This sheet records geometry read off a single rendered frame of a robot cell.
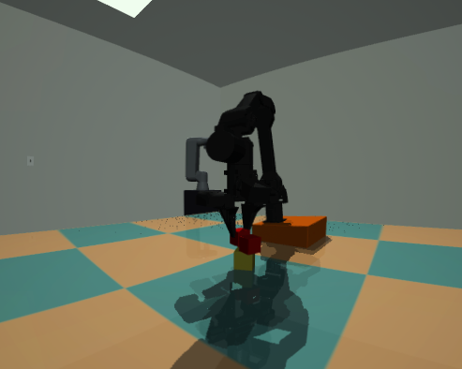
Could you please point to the olive yellow cube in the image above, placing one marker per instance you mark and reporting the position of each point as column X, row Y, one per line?
column 242, row 261

